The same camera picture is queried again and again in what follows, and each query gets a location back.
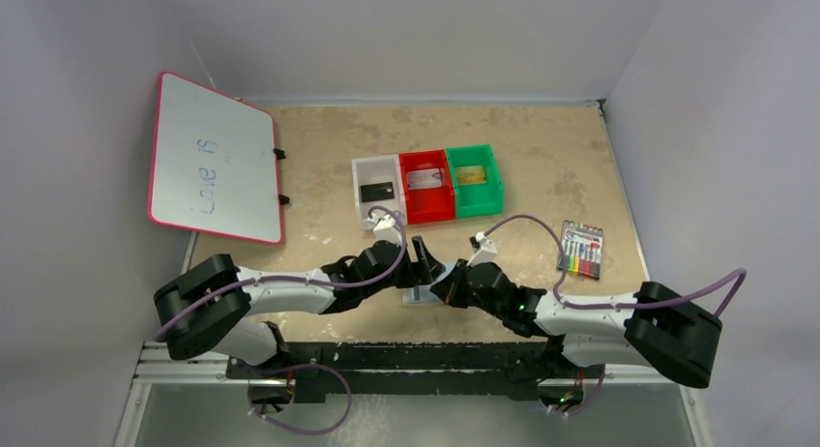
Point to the beige leather card holder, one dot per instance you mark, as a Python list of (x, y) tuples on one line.
[(420, 295)]

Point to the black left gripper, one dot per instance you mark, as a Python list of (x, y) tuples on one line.
[(414, 264)]

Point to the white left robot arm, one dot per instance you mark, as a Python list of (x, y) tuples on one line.
[(210, 307)]

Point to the black credit card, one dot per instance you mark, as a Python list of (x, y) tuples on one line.
[(376, 192)]

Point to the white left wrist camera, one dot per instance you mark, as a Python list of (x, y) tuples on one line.
[(386, 227)]

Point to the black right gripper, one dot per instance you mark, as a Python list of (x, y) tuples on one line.
[(458, 275)]

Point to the pink framed whiteboard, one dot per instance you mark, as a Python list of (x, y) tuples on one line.
[(214, 167)]

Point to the red plastic bin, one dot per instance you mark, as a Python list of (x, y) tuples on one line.
[(429, 189)]

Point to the gold credit card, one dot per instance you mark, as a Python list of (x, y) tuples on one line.
[(470, 175)]

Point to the white plastic bin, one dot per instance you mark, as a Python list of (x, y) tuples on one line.
[(377, 181)]

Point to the pack of coloured markers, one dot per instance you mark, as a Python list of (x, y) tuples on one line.
[(582, 246)]

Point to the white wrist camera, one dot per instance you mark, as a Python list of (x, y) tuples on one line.
[(386, 227), (484, 250)]

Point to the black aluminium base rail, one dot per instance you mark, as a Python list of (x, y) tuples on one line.
[(312, 371)]

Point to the green plastic bin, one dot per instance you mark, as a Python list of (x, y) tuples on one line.
[(478, 186)]

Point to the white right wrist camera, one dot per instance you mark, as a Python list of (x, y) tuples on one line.
[(484, 250)]

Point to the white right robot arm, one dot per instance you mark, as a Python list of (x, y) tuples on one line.
[(652, 327)]

